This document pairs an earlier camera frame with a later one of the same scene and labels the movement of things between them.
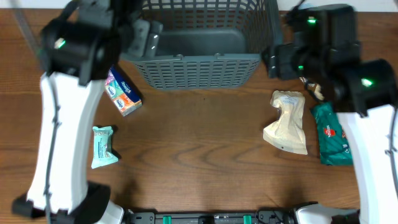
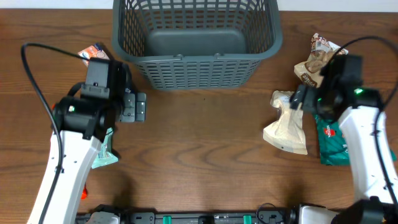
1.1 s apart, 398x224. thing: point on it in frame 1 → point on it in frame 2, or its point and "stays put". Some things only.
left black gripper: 137,34 → 134,106
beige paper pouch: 288,132 stays put
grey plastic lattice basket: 208,44 stays put
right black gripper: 280,62 → 304,99
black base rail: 262,216 stays put
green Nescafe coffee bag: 334,148 stays put
